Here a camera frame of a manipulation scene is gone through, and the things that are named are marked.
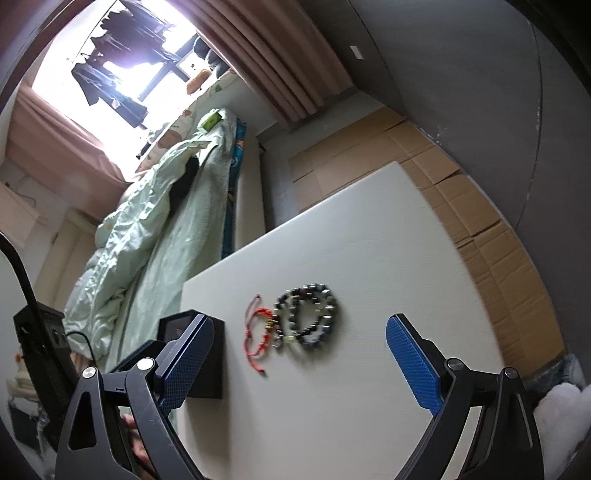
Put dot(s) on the pink curtain right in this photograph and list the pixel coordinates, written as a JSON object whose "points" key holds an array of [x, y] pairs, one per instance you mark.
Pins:
{"points": [[276, 49]]}

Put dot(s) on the white wall switch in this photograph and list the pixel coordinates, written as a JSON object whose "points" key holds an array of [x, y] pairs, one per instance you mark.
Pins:
{"points": [[357, 52]]}

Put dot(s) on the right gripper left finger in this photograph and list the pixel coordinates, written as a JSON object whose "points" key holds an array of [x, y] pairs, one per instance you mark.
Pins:
{"points": [[181, 360]]}

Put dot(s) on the hanging dark clothes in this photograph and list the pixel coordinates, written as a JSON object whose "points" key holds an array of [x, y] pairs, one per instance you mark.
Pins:
{"points": [[131, 36]]}

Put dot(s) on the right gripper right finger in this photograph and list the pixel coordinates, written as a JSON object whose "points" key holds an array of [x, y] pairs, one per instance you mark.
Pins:
{"points": [[421, 362]]}

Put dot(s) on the pink curtain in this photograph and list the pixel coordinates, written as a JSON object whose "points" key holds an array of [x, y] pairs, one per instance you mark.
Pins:
{"points": [[276, 49], [62, 156]]}

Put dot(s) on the pink curtain left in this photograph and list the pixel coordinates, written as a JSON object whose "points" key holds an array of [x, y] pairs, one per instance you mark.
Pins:
{"points": [[62, 156]]}

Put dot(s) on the black speaker box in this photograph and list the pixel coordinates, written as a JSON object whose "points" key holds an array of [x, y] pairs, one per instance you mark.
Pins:
{"points": [[46, 353]]}

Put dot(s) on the bed with green sheet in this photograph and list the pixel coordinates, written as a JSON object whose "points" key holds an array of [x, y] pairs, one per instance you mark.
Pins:
{"points": [[214, 210]]}

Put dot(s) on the green box on bed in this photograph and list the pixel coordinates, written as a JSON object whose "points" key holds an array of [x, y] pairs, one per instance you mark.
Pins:
{"points": [[209, 121]]}

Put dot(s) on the flattened cardboard sheets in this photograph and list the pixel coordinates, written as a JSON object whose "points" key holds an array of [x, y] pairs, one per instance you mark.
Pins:
{"points": [[513, 293]]}

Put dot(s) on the white foam board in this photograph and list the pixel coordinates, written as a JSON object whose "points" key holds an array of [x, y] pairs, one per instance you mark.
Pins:
{"points": [[345, 412]]}

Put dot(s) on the white plush item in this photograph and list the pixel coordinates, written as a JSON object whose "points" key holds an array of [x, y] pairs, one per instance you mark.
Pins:
{"points": [[563, 421]]}

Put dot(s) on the right hand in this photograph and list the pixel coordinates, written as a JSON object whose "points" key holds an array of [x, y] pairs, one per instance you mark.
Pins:
{"points": [[138, 450]]}

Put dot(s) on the light green quilt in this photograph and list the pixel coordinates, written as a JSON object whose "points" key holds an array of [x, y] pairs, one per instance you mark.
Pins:
{"points": [[124, 242]]}

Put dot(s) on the black jewelry box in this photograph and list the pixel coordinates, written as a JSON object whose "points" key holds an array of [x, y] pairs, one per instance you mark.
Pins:
{"points": [[208, 384]]}

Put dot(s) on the patterned pillow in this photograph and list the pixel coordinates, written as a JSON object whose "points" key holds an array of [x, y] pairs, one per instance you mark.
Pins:
{"points": [[174, 132]]}

